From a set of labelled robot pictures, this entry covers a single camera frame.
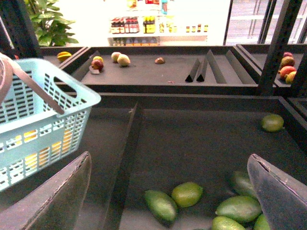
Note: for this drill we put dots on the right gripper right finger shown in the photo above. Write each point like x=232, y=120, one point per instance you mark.
x=283, y=198

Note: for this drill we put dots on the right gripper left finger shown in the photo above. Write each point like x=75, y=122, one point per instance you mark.
x=54, y=205

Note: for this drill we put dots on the light blue plastic basket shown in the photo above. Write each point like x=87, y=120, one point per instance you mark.
x=33, y=135

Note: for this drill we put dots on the brown basket handle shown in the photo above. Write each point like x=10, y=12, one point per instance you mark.
x=17, y=70

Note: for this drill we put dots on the green mango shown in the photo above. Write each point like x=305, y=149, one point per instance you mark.
x=240, y=208
x=162, y=206

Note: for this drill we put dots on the dark wooden display stand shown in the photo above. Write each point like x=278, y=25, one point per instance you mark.
x=156, y=142

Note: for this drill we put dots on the green potted plant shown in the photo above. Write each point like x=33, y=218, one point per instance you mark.
x=50, y=28

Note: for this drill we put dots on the glass door cooler row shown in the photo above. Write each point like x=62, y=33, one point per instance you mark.
x=251, y=21

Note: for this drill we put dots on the white shelf with bottles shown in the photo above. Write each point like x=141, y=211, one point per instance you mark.
x=155, y=23

